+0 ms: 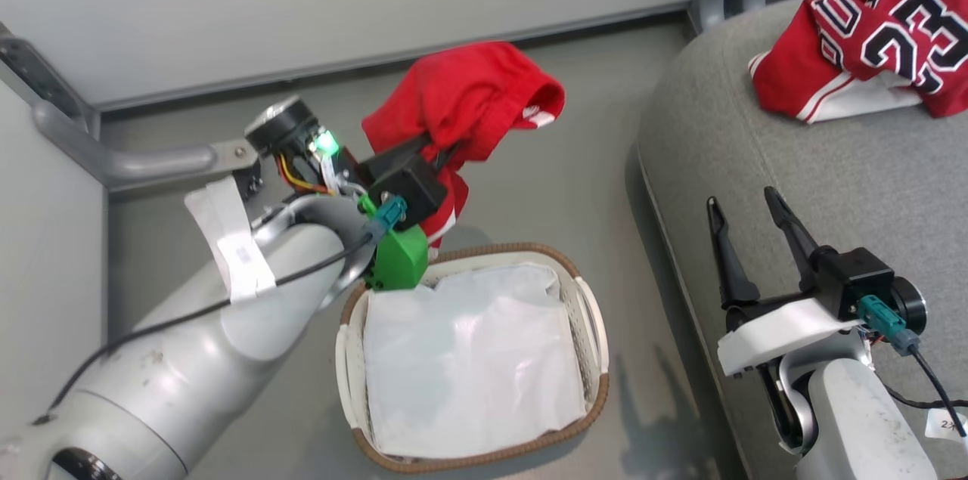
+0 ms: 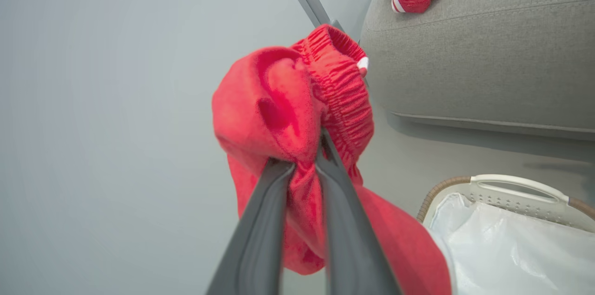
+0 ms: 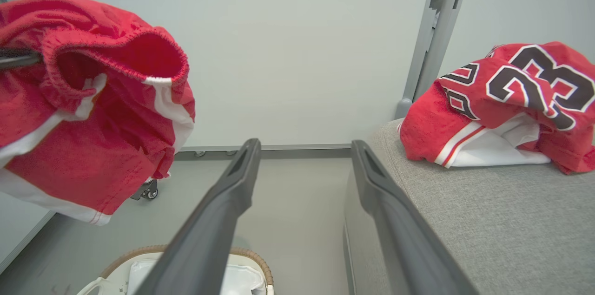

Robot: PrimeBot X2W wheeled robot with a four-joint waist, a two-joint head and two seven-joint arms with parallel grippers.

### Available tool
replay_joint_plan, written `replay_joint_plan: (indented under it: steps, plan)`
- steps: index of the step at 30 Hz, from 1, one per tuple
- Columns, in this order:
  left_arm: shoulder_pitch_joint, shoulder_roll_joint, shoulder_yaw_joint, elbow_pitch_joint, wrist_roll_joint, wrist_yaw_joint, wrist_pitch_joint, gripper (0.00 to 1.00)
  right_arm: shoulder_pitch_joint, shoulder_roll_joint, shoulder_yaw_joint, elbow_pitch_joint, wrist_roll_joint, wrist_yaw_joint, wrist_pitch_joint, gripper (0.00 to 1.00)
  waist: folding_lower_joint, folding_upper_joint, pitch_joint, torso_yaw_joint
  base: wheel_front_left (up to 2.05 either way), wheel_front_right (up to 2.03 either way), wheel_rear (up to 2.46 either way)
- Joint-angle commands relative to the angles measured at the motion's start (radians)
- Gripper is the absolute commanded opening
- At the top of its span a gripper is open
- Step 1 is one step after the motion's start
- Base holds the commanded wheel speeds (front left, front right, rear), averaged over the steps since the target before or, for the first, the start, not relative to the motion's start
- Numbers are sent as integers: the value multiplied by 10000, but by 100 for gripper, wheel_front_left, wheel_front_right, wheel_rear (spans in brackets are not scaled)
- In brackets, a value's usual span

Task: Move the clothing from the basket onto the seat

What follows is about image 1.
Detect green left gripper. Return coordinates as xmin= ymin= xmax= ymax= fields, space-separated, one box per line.
xmin=359 ymin=134 xmax=459 ymax=292

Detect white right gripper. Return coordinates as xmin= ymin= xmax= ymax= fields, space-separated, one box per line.
xmin=707 ymin=187 xmax=863 ymax=390

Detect red basketball shorts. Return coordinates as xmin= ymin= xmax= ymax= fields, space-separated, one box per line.
xmin=361 ymin=40 xmax=566 ymax=246

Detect red number 23 jersey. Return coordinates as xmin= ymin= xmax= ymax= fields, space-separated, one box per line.
xmin=749 ymin=0 xmax=968 ymax=124

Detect grey fabric sofa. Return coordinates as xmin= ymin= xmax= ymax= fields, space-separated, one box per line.
xmin=637 ymin=0 xmax=968 ymax=480

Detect black caster wheel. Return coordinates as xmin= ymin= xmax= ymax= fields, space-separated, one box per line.
xmin=231 ymin=163 xmax=265 ymax=203

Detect white paper tag strip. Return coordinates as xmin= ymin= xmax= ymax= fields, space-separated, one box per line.
xmin=184 ymin=176 xmax=278 ymax=305

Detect wicker laundry basket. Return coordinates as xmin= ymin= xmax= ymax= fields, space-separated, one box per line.
xmin=335 ymin=242 xmax=610 ymax=475

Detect small white paper label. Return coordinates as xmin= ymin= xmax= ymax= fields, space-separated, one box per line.
xmin=924 ymin=408 xmax=968 ymax=441

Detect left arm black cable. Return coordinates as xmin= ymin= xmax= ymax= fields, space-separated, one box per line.
xmin=34 ymin=195 xmax=408 ymax=420

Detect grey partition frame with foot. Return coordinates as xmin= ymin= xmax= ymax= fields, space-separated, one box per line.
xmin=0 ymin=23 xmax=262 ymax=194

